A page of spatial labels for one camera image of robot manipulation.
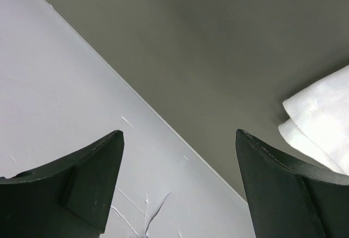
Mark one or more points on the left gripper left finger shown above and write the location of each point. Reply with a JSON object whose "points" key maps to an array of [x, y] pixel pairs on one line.
{"points": [[68, 197]]}

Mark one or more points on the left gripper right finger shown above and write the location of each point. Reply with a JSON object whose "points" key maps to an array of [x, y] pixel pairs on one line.
{"points": [[288, 197]]}

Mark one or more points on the white printed t shirt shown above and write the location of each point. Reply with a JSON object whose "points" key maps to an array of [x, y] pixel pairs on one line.
{"points": [[318, 121]]}

